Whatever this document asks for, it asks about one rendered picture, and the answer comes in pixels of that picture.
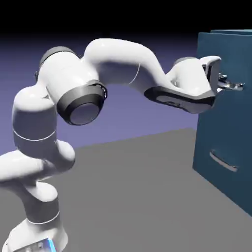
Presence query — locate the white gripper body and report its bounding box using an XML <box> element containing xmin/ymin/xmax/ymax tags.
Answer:
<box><xmin>200</xmin><ymin>56</ymin><xmax>222</xmax><ymax>97</ymax></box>

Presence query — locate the blue drawer front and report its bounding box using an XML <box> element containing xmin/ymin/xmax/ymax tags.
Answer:
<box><xmin>192</xmin><ymin>116</ymin><xmax>252</xmax><ymax>220</ymax></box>
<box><xmin>196</xmin><ymin>32</ymin><xmax>252</xmax><ymax>128</ymax></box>

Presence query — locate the blue cabinet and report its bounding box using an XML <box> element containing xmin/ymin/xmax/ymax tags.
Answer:
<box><xmin>192</xmin><ymin>29</ymin><xmax>252</xmax><ymax>220</ymax></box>

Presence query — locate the curved silver drawer handle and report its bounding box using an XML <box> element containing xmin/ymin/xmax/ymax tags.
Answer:
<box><xmin>216</xmin><ymin>72</ymin><xmax>246</xmax><ymax>93</ymax></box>
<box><xmin>209</xmin><ymin>149</ymin><xmax>240</xmax><ymax>172</ymax></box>

